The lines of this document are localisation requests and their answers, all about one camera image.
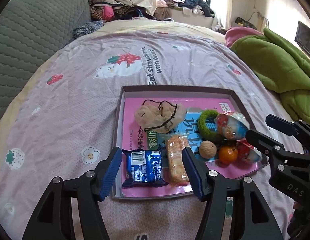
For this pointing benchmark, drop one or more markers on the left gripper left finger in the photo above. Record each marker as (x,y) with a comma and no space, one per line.
(52,216)

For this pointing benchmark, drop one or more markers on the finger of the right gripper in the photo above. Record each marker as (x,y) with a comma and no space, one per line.
(294,164)
(298,129)

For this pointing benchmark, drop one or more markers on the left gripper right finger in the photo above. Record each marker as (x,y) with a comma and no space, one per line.
(252,218)

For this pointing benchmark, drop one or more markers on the surprise egg toy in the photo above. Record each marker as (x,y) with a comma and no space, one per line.
(248,153)
(232,125)

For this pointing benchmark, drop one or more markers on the orange tangerine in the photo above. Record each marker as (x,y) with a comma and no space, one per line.
(227,154)

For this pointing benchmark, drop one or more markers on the walnut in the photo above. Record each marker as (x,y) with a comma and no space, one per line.
(207,149)

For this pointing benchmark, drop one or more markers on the orange packaged cracker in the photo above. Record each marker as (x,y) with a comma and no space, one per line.
(175,145)

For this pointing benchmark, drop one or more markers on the blue snack packet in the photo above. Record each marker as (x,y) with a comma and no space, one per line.
(144,168)

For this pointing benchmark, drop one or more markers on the beige mesh drawstring pouch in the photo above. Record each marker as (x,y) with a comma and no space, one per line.
(159,116)

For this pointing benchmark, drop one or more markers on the brown shallow cardboard tray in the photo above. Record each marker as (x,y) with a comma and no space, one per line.
(160,93)

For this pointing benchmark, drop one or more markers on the person's right hand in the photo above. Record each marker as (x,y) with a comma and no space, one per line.
(296,207)

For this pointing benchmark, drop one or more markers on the green plush blanket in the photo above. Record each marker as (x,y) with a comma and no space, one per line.
(281,67)

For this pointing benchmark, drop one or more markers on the pink pillow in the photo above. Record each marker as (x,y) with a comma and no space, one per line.
(235,33)

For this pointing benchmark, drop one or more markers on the pile of clothes on sill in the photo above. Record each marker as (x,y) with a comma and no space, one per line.
(195,6)

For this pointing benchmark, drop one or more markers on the dark patterned cloth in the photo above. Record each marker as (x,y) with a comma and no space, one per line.
(87,28)

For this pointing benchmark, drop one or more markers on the grey quilted headboard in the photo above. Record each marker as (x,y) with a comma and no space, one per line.
(31,31)

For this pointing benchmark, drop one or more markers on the pile of clothes left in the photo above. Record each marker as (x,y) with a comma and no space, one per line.
(112,10)

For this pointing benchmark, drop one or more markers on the black wall television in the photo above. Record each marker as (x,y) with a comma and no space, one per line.
(302,37)

